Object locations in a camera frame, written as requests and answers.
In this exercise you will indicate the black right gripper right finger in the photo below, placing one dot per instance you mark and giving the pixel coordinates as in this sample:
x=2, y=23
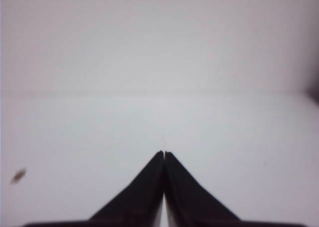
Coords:
x=186, y=200

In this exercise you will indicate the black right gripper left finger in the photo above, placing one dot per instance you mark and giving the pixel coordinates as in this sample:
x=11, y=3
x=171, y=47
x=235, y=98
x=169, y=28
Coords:
x=139, y=203

